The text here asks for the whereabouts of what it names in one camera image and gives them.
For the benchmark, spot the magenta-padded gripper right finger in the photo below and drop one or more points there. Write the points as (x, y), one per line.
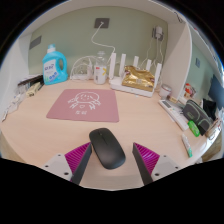
(165, 166)

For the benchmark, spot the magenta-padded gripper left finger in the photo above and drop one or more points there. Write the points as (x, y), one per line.
(58, 165)

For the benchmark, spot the black computer mouse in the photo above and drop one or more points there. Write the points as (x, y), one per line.
(106, 148)

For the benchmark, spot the pink printed mouse pad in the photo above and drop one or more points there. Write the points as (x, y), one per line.
(83, 106)

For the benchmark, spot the white green tube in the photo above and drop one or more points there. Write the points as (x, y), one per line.
(187, 145)

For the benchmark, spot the small green bottle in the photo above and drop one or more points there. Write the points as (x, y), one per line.
(193, 128)

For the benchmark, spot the white remote control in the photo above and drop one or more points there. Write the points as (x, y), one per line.
(173, 113)

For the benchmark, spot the grey pencil case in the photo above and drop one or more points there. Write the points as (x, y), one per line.
(196, 115)

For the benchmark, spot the black bag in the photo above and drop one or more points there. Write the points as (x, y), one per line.
(210, 108)

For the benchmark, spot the small white jar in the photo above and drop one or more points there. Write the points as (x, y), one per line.
(165, 91)

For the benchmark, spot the clear plastic bags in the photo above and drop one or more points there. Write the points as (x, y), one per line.
(11, 106)

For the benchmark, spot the small red figure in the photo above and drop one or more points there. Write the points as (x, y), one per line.
(189, 90)

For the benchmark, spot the beige small box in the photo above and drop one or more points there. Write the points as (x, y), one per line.
(32, 90)

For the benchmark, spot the stack of books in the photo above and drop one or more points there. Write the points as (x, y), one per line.
(30, 80)

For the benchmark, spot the black monitor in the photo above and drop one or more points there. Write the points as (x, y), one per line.
(218, 91)

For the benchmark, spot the gold foil bag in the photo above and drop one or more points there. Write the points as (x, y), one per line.
(138, 78)

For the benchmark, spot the white router with antennas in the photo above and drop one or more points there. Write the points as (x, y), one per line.
(115, 83)

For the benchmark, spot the blue detergent bottle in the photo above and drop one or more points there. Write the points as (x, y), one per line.
(52, 68)

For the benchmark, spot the clear plastic bottle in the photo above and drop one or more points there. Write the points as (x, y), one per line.
(100, 71)

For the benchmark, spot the white shelf unit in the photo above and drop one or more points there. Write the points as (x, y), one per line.
(178, 63)

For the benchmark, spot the grey wall socket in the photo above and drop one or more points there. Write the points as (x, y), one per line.
(101, 23)
(35, 42)

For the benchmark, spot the white wall charger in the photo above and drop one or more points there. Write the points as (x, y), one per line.
(158, 32)

